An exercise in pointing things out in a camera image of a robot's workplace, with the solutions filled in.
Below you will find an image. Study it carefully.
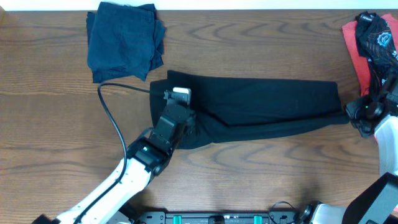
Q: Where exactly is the plain black t-shirt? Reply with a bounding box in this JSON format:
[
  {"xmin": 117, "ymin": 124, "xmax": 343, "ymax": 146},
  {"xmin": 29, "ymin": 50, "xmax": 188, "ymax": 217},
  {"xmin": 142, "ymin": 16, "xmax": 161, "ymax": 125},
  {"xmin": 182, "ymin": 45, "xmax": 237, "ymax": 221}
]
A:
[{"xmin": 150, "ymin": 70, "xmax": 348, "ymax": 149}]

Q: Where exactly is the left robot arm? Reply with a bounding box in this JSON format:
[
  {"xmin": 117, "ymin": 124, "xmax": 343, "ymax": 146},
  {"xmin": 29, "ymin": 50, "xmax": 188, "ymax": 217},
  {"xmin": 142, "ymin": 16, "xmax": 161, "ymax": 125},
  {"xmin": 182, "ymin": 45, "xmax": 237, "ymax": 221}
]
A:
[{"xmin": 32, "ymin": 100, "xmax": 194, "ymax": 224}]

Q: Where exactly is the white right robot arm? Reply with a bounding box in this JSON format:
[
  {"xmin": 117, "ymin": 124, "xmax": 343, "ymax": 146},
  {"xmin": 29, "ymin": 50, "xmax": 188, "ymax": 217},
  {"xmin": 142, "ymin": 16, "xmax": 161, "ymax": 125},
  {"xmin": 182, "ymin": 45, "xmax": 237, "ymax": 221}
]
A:
[{"xmin": 305, "ymin": 90, "xmax": 397, "ymax": 224}]

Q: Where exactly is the red garment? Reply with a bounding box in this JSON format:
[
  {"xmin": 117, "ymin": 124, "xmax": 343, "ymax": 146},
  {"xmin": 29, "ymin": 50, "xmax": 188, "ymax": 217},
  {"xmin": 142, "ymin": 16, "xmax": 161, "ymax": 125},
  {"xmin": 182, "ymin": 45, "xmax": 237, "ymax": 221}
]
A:
[{"xmin": 342, "ymin": 14, "xmax": 397, "ymax": 96}]

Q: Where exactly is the black patterned jersey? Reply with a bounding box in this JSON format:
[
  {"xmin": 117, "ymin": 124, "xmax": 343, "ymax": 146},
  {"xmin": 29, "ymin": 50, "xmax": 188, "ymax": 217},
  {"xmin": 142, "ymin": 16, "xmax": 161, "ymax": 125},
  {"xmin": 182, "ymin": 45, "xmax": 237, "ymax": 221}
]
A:
[{"xmin": 355, "ymin": 11, "xmax": 397, "ymax": 98}]

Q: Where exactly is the folded dark blue garment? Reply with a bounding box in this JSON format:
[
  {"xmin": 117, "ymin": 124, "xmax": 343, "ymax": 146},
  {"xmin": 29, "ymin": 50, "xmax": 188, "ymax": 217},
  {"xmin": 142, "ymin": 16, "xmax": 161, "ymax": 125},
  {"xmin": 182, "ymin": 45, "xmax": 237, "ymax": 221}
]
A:
[{"xmin": 86, "ymin": 2, "xmax": 166, "ymax": 83}]

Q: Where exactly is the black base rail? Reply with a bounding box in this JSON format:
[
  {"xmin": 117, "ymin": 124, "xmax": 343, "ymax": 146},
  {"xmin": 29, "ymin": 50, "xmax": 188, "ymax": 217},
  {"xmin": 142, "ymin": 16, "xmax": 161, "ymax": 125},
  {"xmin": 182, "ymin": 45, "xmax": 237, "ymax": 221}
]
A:
[{"xmin": 136, "ymin": 210, "xmax": 305, "ymax": 224}]

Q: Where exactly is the black right base cable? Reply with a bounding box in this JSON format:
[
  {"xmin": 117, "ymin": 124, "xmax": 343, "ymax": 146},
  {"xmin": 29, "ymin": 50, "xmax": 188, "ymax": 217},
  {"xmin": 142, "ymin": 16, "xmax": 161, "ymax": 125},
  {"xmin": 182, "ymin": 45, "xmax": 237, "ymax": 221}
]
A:
[{"xmin": 267, "ymin": 200, "xmax": 299, "ymax": 224}]

